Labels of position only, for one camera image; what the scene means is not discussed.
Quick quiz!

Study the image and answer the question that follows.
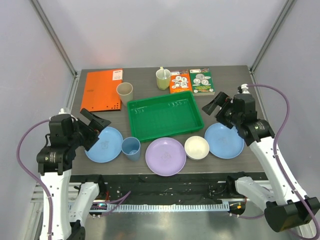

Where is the green plastic bin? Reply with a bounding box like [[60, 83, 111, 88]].
[[127, 91, 204, 142]]

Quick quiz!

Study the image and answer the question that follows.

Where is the white slotted cable duct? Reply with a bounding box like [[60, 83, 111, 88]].
[[113, 201, 230, 213]]

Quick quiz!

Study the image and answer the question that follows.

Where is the blue cup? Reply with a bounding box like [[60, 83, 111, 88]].
[[121, 137, 141, 162]]

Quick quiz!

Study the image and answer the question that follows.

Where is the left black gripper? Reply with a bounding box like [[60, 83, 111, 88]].
[[68, 108, 110, 150]]

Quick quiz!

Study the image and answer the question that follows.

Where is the orange folder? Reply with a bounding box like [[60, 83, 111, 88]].
[[80, 68, 123, 112]]

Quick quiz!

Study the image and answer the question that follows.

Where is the beige cup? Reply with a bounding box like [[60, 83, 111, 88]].
[[116, 82, 134, 106]]

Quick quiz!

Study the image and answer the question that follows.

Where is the white spoon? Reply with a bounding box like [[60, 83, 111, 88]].
[[159, 67, 170, 79]]

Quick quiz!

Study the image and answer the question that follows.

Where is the green book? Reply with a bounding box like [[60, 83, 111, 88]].
[[189, 68, 215, 96]]

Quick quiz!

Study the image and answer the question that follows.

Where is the orange book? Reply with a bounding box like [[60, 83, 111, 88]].
[[169, 69, 192, 94]]

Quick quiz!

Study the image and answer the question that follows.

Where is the green cup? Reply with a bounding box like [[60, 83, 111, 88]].
[[155, 67, 171, 90]]

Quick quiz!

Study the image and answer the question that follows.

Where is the blue plate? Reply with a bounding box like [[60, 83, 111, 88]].
[[204, 122, 245, 160], [85, 126, 124, 163]]

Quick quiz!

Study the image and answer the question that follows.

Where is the near white bowl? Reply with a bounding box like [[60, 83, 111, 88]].
[[184, 135, 210, 161]]

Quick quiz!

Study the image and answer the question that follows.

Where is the purple plate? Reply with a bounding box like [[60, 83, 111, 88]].
[[145, 137, 187, 177]]

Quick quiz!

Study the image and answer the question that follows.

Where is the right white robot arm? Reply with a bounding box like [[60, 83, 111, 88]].
[[202, 92, 320, 232]]

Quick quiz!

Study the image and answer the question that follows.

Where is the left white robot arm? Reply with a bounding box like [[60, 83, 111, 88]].
[[36, 108, 111, 240]]

